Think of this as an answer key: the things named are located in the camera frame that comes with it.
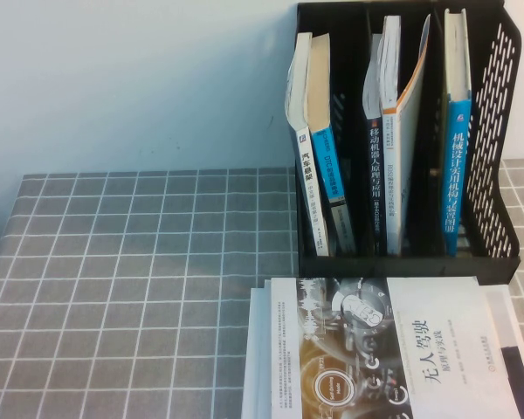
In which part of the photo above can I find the self-driving car cover book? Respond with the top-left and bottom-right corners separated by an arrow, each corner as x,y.
268,275 -> 524,419

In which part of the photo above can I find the white spine paperback book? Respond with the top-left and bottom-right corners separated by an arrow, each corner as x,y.
286,31 -> 332,258

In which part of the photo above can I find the blue spine DTC book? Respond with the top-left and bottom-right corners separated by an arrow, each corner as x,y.
307,33 -> 358,257

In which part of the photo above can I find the black mesh book stand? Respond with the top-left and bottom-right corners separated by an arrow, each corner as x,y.
295,1 -> 524,287

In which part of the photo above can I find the dark navy spine book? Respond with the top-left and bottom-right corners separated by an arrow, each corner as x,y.
362,32 -> 388,257

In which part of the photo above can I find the white orange ROS book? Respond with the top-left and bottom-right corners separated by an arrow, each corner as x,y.
377,12 -> 432,258

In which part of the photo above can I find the blue spine hardcover book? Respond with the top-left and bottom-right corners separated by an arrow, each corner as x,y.
443,7 -> 473,258

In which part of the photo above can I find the white magazine under stack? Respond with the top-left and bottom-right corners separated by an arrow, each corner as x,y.
240,278 -> 274,419

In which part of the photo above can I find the grey checked tablecloth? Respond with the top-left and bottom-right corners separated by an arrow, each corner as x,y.
0,157 -> 524,419

